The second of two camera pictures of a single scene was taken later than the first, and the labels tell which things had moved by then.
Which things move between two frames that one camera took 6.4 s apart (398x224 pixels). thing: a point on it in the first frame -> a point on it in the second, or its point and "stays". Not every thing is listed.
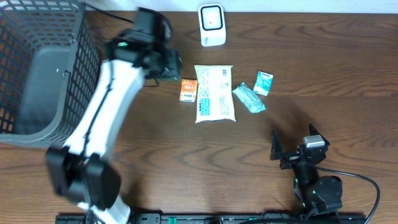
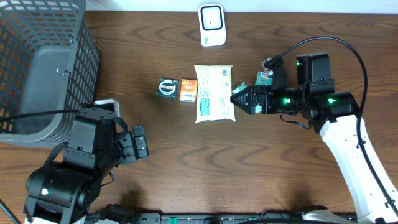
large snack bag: x=214 y=101 stays
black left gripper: x=173 y=66 -> x=140 y=143
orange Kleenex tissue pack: x=188 y=90 stays
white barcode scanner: x=211 y=19 stays
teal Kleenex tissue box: x=263 y=80 stays
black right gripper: x=277 y=150 -> x=266 y=105
